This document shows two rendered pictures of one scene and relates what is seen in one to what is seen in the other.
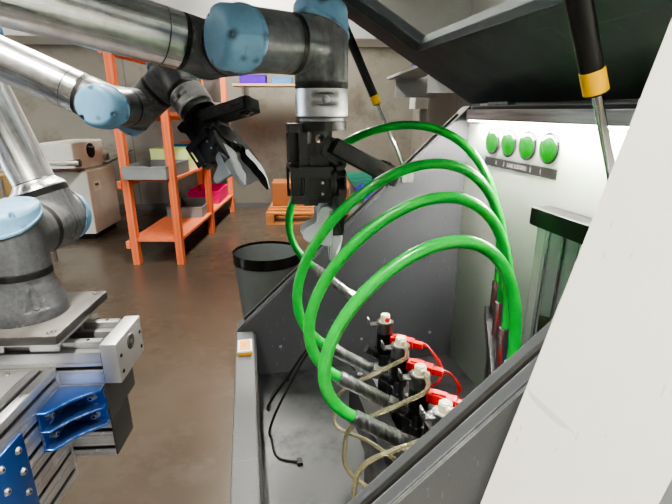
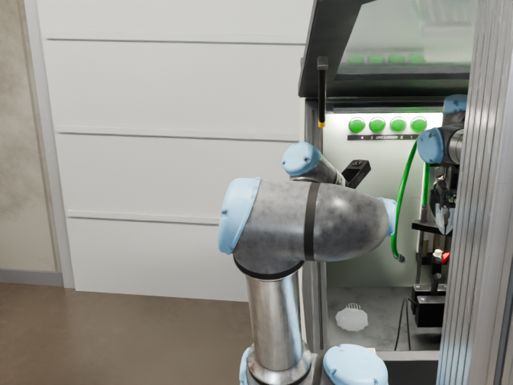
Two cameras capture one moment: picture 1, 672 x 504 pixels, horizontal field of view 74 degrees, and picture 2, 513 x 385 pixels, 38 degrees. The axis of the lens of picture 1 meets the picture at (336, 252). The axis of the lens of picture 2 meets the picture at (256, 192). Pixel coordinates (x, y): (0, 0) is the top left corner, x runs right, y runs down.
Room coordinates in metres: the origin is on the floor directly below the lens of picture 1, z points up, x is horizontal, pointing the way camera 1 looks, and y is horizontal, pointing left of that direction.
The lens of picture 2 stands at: (0.80, 1.75, 2.10)
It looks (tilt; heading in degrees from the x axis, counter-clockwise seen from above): 25 degrees down; 282
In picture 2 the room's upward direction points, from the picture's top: 1 degrees counter-clockwise
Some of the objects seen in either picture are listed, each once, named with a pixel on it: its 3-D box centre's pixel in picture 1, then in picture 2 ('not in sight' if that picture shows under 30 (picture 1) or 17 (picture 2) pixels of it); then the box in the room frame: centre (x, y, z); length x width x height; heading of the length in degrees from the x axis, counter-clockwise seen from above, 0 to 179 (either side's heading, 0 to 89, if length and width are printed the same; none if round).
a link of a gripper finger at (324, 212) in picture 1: (322, 235); (453, 221); (0.66, 0.02, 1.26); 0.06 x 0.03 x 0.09; 101
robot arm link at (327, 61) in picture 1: (319, 45); (459, 120); (0.67, 0.02, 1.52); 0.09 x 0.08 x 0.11; 129
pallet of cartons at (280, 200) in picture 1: (315, 200); not in sight; (6.20, 0.28, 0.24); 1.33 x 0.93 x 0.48; 93
